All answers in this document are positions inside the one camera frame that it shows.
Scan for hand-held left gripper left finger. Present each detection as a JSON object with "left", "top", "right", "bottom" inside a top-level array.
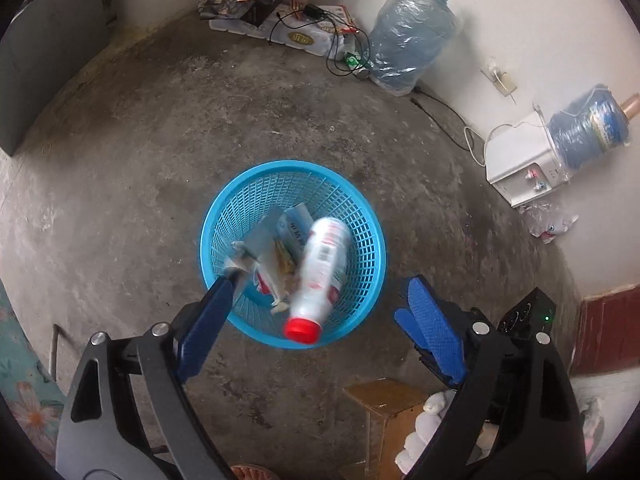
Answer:
[{"left": 55, "top": 275, "right": 241, "bottom": 480}]

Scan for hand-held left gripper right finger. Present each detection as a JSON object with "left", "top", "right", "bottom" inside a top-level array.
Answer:
[{"left": 406, "top": 275, "right": 588, "bottom": 480}]

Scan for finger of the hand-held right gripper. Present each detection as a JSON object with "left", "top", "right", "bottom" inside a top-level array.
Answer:
[{"left": 393, "top": 307, "right": 458, "bottom": 390}]

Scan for silver wrapper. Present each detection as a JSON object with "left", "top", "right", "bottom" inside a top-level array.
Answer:
[{"left": 222, "top": 207, "right": 283, "bottom": 286}]

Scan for white bottle red cap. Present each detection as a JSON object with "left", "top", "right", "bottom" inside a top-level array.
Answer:
[{"left": 283, "top": 216, "right": 353, "bottom": 345}]

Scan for blue plastic mesh basket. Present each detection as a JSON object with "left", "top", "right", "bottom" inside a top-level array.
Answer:
[{"left": 200, "top": 160, "right": 387, "bottom": 350}]

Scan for person's right hand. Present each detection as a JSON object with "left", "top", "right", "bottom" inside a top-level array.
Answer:
[{"left": 394, "top": 389, "right": 455, "bottom": 476}]

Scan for red and white wrapper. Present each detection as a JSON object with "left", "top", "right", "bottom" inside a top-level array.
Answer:
[{"left": 252, "top": 260, "right": 292, "bottom": 316}]

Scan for reddish brown wooden board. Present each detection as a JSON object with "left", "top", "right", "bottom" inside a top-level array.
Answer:
[{"left": 570, "top": 285, "right": 640, "bottom": 376}]

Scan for brown cardboard box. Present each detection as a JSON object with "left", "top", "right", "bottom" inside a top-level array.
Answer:
[{"left": 342, "top": 379, "right": 443, "bottom": 480}]

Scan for crumpled clear plastic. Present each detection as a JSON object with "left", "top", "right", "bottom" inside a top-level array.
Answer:
[{"left": 520, "top": 202, "right": 580, "bottom": 245}]

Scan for pink printed clothing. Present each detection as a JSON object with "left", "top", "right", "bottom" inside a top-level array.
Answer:
[{"left": 575, "top": 395, "right": 608, "bottom": 466}]

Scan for blue and white packet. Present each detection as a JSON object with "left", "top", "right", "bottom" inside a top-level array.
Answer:
[{"left": 275, "top": 203, "right": 313, "bottom": 261}]

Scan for grey metal bar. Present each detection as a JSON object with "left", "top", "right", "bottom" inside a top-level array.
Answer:
[{"left": 50, "top": 324, "right": 64, "bottom": 382}]

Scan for white water dispenser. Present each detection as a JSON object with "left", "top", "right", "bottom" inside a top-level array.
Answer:
[{"left": 484, "top": 110, "right": 571, "bottom": 208}]

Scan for clear blue water jug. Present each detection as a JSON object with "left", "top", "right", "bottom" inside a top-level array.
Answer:
[{"left": 367, "top": 0, "right": 463, "bottom": 97}]

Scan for pack of water bottles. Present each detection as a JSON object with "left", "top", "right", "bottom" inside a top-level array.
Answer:
[{"left": 209, "top": 2, "right": 358, "bottom": 58}]

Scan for grey cabinet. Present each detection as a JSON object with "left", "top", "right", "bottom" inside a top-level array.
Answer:
[{"left": 0, "top": 0, "right": 108, "bottom": 156}]

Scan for white cable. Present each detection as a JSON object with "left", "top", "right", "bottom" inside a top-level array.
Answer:
[{"left": 464, "top": 122, "right": 516, "bottom": 167}]

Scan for black floor cable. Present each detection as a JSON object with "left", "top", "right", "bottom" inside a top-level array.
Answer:
[{"left": 412, "top": 87, "right": 473, "bottom": 153}]

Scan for white wall socket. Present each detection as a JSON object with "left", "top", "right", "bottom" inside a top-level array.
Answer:
[{"left": 481, "top": 57, "right": 518, "bottom": 98}]

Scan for tangled black charger cables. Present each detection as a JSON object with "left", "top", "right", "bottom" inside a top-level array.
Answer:
[{"left": 269, "top": 2, "right": 373, "bottom": 78}]

